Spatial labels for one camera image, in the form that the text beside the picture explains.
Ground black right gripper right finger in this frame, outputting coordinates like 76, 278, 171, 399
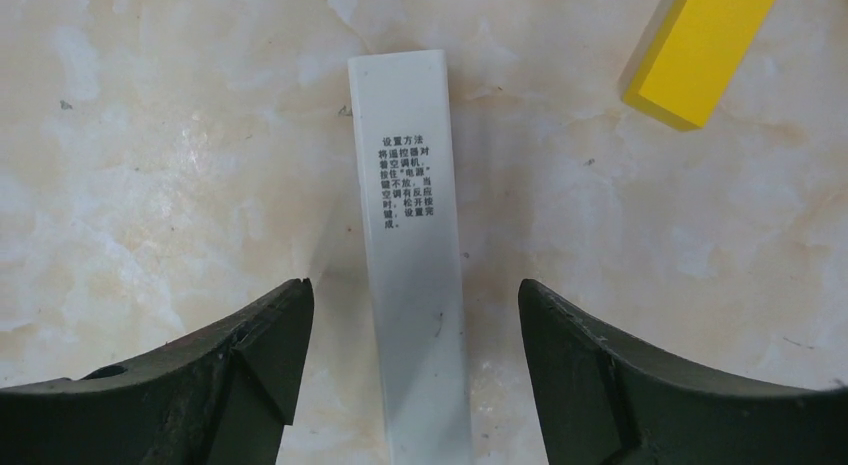
518, 279, 847, 464

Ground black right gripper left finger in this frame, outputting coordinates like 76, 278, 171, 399
1, 279, 314, 464

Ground white remote with buttons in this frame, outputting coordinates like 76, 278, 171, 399
348, 50, 474, 464

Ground yellow flat brick lower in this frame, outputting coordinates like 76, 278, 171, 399
622, 0, 776, 131

